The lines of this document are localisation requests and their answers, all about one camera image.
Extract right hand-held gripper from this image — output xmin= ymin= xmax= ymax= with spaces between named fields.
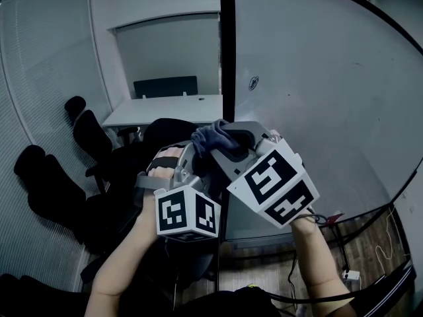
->
xmin=209 ymin=120 xmax=321 ymax=230

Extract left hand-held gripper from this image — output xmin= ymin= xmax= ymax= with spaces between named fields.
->
xmin=133 ymin=140 xmax=222 ymax=244

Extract grey-blue wiping cloth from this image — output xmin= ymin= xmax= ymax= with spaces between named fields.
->
xmin=190 ymin=119 xmax=244 ymax=160

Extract person's right forearm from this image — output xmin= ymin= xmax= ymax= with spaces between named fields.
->
xmin=290 ymin=209 xmax=353 ymax=310

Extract person's left forearm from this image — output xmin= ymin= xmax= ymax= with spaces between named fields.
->
xmin=84 ymin=196 xmax=166 ymax=317

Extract white whiteboard surface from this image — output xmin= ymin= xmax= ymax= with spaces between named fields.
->
xmin=231 ymin=0 xmax=423 ymax=240

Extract person's left hand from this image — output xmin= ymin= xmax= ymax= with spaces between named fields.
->
xmin=147 ymin=145 xmax=186 ymax=180

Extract large black office chair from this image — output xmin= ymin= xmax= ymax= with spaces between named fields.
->
xmin=108 ymin=117 xmax=219 ymax=290

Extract white office desk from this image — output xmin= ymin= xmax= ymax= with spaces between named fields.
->
xmin=101 ymin=94 xmax=224 ymax=145

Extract black desk divider panel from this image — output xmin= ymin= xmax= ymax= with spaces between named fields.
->
xmin=133 ymin=75 xmax=198 ymax=99

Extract black office chair with headrest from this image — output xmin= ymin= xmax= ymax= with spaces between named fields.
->
xmin=64 ymin=96 xmax=139 ymax=194
xmin=13 ymin=144 xmax=89 ymax=244

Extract white window blinds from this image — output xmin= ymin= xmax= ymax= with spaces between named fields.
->
xmin=0 ymin=0 xmax=113 ymax=292

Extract black panel with light edge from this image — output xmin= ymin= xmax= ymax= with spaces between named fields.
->
xmin=350 ymin=265 xmax=416 ymax=317

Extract black cable to adapter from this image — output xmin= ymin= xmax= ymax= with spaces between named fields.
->
xmin=332 ymin=221 xmax=352 ymax=272

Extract thick black cable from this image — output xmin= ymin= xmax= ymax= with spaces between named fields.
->
xmin=269 ymin=291 xmax=356 ymax=306

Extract thin white cable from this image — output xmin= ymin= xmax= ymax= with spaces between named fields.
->
xmin=358 ymin=205 xmax=412 ymax=292

